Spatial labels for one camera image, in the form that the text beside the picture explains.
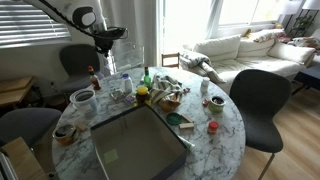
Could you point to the folded white blanket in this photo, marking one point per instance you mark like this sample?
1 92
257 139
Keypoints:
199 64

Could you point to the wooden side table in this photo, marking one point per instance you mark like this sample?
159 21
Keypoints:
13 91

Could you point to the large white measuring cup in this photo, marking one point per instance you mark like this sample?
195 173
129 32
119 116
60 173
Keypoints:
84 100

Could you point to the small wooden chair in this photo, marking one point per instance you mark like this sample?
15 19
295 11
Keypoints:
171 60

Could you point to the wooden block beside lid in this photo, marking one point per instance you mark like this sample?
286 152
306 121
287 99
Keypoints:
187 118

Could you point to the green round lid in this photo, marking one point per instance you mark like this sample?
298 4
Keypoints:
173 118

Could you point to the large open cardboard box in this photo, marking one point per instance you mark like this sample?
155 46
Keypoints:
148 149

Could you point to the white small bottle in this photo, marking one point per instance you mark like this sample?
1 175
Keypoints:
204 84

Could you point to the dark grey chair left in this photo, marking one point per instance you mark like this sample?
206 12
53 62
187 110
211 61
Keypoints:
28 123

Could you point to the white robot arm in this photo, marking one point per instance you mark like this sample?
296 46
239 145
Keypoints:
87 17

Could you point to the dark grey chair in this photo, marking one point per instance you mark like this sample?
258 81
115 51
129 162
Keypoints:
76 59
259 95
28 123

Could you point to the dark grey chair back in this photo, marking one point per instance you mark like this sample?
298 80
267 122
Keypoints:
76 59

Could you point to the white sofa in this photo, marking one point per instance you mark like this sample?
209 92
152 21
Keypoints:
232 54

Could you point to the clear plastic box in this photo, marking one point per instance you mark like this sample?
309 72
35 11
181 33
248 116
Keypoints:
124 56

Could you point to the white labelled packet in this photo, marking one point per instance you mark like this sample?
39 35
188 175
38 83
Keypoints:
117 94

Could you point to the white bottle blue cap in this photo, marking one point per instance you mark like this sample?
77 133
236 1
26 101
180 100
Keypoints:
127 83

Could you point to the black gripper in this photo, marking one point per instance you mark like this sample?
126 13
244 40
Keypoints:
104 40

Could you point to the green ceramic cup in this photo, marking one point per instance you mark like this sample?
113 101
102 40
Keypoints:
216 104

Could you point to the green glass bottle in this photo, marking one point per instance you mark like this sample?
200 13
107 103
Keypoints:
147 78

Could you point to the green sticky note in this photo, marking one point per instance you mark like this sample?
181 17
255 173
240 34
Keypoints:
110 156

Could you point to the small wooden block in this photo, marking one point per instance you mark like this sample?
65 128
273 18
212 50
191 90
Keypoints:
81 126

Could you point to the hot sauce bottle red cap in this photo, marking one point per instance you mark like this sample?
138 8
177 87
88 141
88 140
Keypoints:
93 78

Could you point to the small red capped jar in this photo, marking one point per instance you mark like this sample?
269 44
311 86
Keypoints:
213 127

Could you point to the dark grey chair right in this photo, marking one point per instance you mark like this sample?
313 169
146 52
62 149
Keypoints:
259 95

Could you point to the brown bread roll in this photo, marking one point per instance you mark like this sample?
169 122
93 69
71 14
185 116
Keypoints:
168 105

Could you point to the white tube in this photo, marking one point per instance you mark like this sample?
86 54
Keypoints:
188 144

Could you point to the brown jar yellow lid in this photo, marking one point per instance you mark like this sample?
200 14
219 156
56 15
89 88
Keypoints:
142 95

